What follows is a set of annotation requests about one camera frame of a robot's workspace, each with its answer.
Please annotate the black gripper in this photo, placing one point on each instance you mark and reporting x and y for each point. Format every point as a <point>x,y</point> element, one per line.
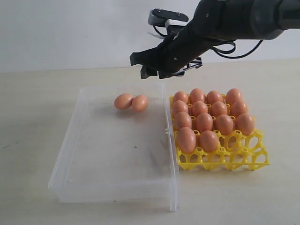
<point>191,42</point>

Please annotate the yellow plastic egg tray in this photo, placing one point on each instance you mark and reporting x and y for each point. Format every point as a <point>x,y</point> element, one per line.
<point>234,150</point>

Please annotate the brown egg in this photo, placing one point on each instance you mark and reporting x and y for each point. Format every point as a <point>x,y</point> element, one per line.
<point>238,108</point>
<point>218,108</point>
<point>123,101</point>
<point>214,96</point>
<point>198,108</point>
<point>233,95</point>
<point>197,94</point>
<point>179,106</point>
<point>224,124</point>
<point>204,122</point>
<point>180,95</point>
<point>140,103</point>
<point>208,141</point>
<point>186,140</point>
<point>182,119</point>
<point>245,123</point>

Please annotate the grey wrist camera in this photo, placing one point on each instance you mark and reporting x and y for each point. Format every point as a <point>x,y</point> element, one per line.
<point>158,17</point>

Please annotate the clear plastic box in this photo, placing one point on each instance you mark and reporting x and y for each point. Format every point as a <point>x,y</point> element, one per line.
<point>111,154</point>

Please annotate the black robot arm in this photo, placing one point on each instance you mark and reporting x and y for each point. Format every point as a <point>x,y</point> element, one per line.
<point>215,23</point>

